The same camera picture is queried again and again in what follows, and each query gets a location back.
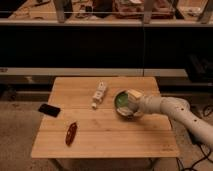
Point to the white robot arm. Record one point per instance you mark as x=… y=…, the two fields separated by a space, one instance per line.
x=175 y=108

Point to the red brown oblong object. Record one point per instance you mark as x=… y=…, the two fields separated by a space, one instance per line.
x=71 y=132

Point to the green bowl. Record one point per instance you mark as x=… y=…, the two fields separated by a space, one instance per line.
x=120 y=104

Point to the white plastic bottle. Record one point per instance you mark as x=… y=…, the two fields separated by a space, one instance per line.
x=99 y=95

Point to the black smartphone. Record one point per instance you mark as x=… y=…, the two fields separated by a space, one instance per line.
x=49 y=110

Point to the wooden table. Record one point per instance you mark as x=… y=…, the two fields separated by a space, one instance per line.
x=101 y=133

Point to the long workbench shelf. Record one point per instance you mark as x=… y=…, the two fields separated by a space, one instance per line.
x=111 y=13

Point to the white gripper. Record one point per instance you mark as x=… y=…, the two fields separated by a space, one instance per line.
x=133 y=110

